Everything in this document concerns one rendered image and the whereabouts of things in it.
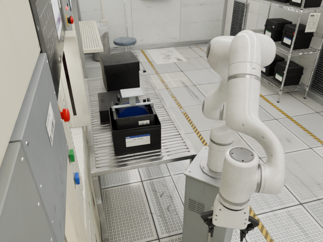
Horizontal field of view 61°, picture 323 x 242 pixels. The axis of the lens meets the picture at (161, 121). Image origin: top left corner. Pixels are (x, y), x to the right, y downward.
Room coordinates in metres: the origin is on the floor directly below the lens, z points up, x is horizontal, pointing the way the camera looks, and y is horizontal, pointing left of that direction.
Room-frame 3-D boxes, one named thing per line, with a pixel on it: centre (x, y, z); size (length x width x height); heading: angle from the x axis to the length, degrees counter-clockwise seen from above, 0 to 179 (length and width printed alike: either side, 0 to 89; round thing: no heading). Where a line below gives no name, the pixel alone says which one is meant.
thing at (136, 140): (1.38, 0.16, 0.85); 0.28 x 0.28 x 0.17; 13
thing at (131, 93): (1.38, 0.16, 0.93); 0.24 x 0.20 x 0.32; 103
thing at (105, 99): (1.73, 0.31, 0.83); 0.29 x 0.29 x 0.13; 14
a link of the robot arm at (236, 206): (0.53, -0.20, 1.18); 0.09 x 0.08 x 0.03; 80
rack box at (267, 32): (3.90, -1.63, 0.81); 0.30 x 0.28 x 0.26; 10
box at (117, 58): (2.17, 0.35, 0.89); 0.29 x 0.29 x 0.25; 19
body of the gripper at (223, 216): (0.53, -0.20, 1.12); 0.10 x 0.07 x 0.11; 80
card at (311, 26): (3.31, -1.78, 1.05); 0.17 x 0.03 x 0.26; 105
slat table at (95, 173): (1.78, 0.25, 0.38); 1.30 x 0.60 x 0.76; 15
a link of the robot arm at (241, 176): (0.53, -0.20, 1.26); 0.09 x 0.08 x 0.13; 80
